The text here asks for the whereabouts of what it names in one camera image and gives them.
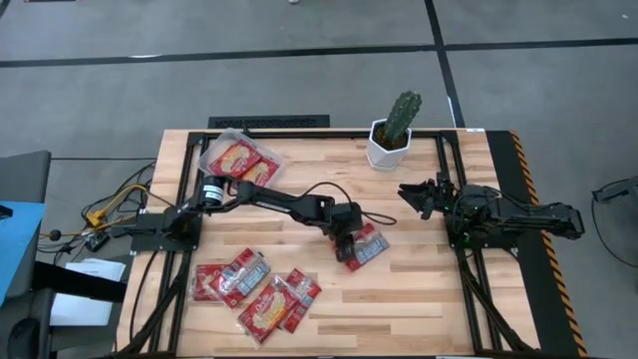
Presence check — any black floor cable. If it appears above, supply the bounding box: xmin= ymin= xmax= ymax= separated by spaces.
xmin=589 ymin=197 xmax=638 ymax=269

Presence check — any yellow cable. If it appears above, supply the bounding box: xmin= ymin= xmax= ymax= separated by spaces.
xmin=85 ymin=182 xmax=152 ymax=226

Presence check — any black aluminium table frame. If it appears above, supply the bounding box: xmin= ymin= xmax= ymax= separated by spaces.
xmin=115 ymin=129 xmax=540 ymax=358

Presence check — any green cactus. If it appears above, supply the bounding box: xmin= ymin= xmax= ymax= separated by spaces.
xmin=382 ymin=90 xmax=424 ymax=144

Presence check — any grey device on floor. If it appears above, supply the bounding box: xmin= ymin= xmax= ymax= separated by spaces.
xmin=591 ymin=175 xmax=638 ymax=203

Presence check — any white paper stack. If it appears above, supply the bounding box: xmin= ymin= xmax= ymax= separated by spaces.
xmin=48 ymin=257 xmax=128 ymax=328

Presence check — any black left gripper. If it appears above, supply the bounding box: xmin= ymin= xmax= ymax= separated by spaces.
xmin=329 ymin=200 xmax=365 ymax=264

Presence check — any red popcorn bag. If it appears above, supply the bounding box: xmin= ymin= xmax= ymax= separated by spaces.
xmin=278 ymin=267 xmax=323 ymax=335
xmin=207 ymin=139 xmax=263 ymax=179
xmin=192 ymin=263 xmax=228 ymax=302
xmin=343 ymin=221 xmax=392 ymax=273
xmin=208 ymin=246 xmax=273 ymax=310
xmin=235 ymin=274 xmax=301 ymax=347
xmin=240 ymin=156 xmax=282 ymax=188

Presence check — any white faceted plant pot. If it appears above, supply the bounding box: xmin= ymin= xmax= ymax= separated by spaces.
xmin=366 ymin=118 xmax=414 ymax=171

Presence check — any clear plastic basket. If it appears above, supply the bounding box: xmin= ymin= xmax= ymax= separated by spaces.
xmin=197 ymin=127 xmax=287 ymax=190

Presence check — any black power adapter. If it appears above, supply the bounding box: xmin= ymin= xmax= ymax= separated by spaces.
xmin=83 ymin=230 xmax=112 ymax=253

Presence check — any hazard-striped black table edge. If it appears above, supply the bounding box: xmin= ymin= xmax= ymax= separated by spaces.
xmin=484 ymin=129 xmax=590 ymax=358

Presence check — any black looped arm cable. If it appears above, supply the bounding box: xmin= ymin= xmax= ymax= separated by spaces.
xmin=302 ymin=180 xmax=399 ymax=227

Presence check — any blue panel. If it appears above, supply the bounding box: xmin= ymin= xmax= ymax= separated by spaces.
xmin=0 ymin=199 xmax=47 ymax=306

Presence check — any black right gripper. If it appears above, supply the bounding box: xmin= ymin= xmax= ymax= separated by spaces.
xmin=397 ymin=178 xmax=458 ymax=221

